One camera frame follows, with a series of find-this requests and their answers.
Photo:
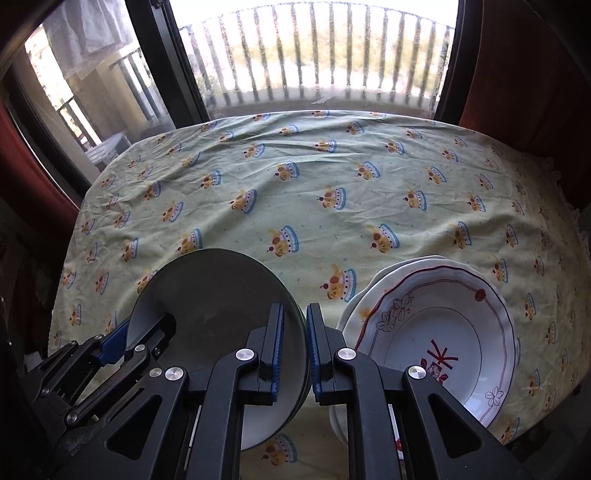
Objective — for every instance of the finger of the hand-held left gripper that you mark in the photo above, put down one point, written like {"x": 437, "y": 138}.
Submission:
{"x": 154, "y": 332}
{"x": 113, "y": 344}

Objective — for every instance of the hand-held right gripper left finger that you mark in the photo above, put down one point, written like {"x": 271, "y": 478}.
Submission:
{"x": 277, "y": 355}

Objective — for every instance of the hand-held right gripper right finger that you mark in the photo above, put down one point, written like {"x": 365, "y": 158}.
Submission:
{"x": 315, "y": 355}

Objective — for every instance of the plain white scalloped plate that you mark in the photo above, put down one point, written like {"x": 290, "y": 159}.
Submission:
{"x": 345, "y": 319}

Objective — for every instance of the bowl with floral outline print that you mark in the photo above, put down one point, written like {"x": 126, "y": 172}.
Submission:
{"x": 217, "y": 300}

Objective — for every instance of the scalloped white serving bowl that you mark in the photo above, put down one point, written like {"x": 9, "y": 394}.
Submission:
{"x": 438, "y": 323}

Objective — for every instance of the yellow printed tablecloth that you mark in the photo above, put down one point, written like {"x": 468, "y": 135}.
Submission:
{"x": 323, "y": 207}

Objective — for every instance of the red curtain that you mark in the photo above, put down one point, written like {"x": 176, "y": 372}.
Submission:
{"x": 517, "y": 69}
{"x": 32, "y": 175}

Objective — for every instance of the white plastic stool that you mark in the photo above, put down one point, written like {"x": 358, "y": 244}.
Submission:
{"x": 108, "y": 150}

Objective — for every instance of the white balcony railing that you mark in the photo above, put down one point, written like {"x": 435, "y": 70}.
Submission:
{"x": 323, "y": 55}

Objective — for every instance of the white hanging cloth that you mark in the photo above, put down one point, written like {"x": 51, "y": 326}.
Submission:
{"x": 87, "y": 32}

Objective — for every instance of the black window frame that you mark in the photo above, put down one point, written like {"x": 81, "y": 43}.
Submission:
{"x": 171, "y": 60}

